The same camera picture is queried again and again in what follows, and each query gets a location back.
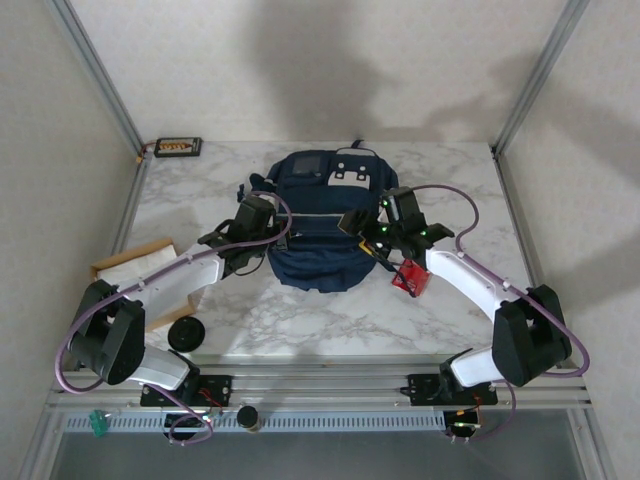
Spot green plug connector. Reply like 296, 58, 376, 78
88, 408, 110, 439

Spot white crumpled paper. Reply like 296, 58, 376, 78
97, 247, 181, 296

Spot aluminium table side rail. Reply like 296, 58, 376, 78
492, 149, 562, 367
79, 149, 151, 356

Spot aluminium mounting rails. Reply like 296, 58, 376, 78
44, 352, 594, 414

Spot aluminium frame post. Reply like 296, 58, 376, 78
492, 0, 591, 154
42, 0, 146, 156

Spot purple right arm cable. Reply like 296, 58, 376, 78
412, 183, 591, 444

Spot black round knob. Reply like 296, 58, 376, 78
236, 405, 262, 434

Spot navy blue student backpack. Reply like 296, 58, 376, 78
234, 139, 401, 294

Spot red card package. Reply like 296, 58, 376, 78
390, 258, 432, 297

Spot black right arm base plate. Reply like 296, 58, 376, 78
407, 372, 500, 407

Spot black battery charger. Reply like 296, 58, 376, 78
153, 136, 204, 159

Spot small electronics board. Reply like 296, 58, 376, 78
164, 407, 226, 436
442, 407, 485, 434

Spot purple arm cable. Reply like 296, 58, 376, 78
54, 189, 294, 446
412, 183, 591, 444

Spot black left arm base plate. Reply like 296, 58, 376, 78
139, 373, 234, 409

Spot brown cardboard box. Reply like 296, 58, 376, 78
89, 238, 196, 331

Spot grey slotted cable duct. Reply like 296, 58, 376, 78
62, 412, 446, 435

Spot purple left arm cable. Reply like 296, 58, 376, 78
54, 189, 294, 446

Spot black round disc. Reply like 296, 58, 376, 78
167, 315, 207, 352

